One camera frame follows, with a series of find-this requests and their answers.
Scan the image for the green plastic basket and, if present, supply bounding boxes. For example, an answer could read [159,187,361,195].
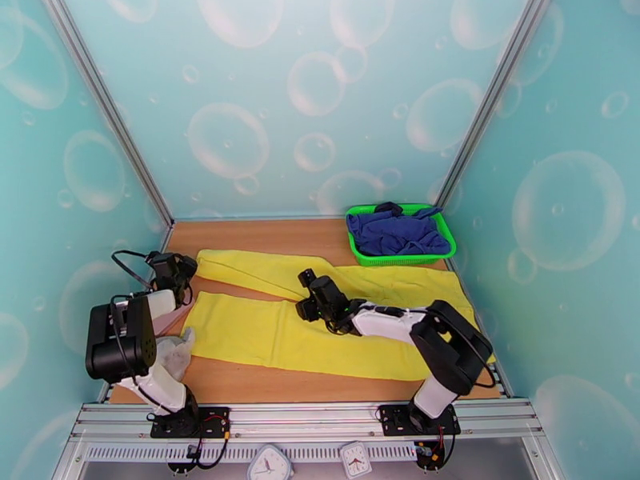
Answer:
[345,203,458,267]

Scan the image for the red black power cable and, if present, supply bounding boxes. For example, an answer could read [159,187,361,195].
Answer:
[414,424,457,470]
[167,415,234,474]

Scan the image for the blue trousers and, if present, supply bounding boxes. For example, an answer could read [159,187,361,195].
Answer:
[346,207,452,257]

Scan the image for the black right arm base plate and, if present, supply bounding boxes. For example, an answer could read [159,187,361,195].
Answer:
[377,403,461,437]

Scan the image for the white fluffy garment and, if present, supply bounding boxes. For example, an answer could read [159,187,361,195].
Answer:
[154,327,197,384]

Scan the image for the aluminium frame post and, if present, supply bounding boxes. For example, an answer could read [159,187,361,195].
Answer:
[434,0,556,210]
[38,0,175,230]

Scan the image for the white perforated cable duct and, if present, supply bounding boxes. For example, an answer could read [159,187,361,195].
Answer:
[85,439,423,463]

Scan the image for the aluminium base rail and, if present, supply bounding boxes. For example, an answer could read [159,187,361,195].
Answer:
[72,398,546,445]

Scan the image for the white rounded clock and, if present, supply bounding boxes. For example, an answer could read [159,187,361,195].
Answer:
[248,444,295,480]

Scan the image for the pink folded garment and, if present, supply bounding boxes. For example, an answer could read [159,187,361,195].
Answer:
[152,275,198,340]

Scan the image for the yellow trousers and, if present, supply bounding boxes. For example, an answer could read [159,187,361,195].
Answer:
[181,249,497,382]

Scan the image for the white square clock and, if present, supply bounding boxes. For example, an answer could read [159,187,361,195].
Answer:
[339,441,374,478]

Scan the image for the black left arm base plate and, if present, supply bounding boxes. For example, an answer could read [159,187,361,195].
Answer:
[150,406,232,440]

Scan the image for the black camera cable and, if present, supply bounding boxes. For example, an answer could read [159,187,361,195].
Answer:
[110,250,154,290]

